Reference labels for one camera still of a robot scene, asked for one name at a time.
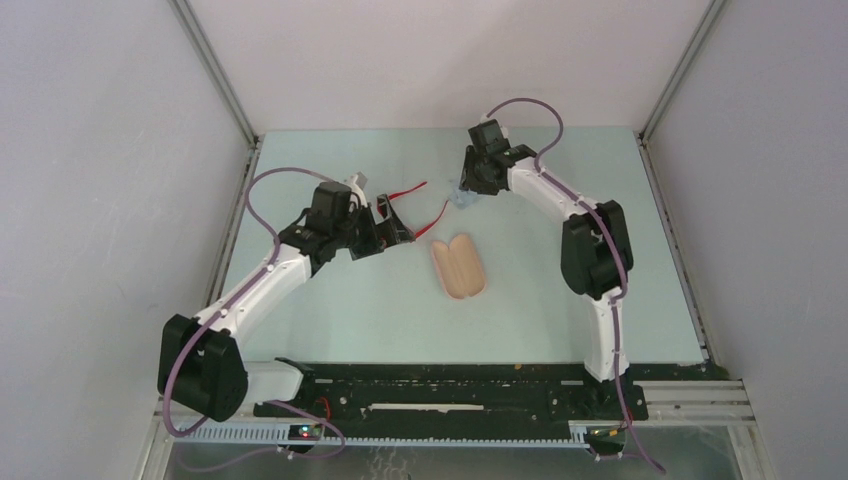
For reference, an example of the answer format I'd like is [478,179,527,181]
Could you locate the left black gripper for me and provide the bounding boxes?
[332,195,413,261]

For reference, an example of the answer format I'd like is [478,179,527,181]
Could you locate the blue cleaning cloth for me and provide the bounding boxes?
[448,189,478,210]

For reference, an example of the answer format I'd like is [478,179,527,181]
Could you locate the pink glasses case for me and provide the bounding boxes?
[430,233,487,300]

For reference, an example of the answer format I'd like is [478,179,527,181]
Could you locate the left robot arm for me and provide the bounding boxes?
[157,189,418,422]

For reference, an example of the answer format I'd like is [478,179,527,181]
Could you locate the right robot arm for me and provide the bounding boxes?
[460,145,633,418]

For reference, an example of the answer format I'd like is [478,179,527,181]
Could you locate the red frame sunglasses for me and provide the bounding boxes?
[385,180,449,241]

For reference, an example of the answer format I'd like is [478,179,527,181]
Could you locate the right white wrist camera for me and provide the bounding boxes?
[468,119,511,155]

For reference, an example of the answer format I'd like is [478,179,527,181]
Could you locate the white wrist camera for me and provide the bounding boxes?
[306,172,369,235]
[468,119,511,155]

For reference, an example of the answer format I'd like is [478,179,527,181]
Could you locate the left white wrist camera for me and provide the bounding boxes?
[306,172,369,235]

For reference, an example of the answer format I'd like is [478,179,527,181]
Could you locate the right aluminium frame post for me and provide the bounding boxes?
[634,0,727,213]

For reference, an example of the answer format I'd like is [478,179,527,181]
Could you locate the aluminium frame post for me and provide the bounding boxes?
[166,0,265,213]
[634,0,727,213]

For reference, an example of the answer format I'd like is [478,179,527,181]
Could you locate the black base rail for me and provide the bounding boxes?
[289,363,648,442]

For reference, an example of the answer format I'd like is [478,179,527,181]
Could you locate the left aluminium frame post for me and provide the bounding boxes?
[166,0,265,213]

